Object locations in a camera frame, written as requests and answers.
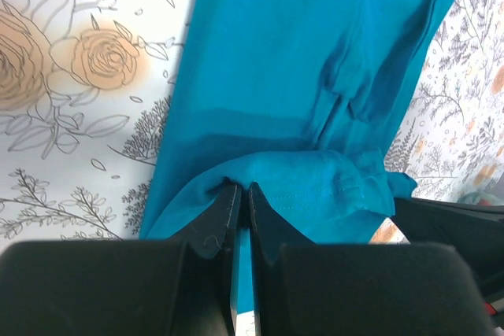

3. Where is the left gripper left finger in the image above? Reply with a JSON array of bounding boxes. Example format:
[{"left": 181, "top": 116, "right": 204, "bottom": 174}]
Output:
[{"left": 1, "top": 184, "right": 242, "bottom": 335}]

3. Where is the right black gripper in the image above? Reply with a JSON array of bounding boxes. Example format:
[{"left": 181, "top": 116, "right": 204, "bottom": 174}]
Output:
[{"left": 392, "top": 198, "right": 503, "bottom": 320}]

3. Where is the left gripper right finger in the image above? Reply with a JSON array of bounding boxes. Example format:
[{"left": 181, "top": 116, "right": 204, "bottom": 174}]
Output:
[{"left": 249, "top": 184, "right": 495, "bottom": 335}]

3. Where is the blue t shirt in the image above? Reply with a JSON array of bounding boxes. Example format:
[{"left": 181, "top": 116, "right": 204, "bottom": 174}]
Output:
[{"left": 138, "top": 0, "right": 489, "bottom": 313}]

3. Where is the floral patterned table cloth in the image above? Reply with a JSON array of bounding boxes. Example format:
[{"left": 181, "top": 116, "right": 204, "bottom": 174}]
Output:
[{"left": 0, "top": 0, "right": 504, "bottom": 336}]

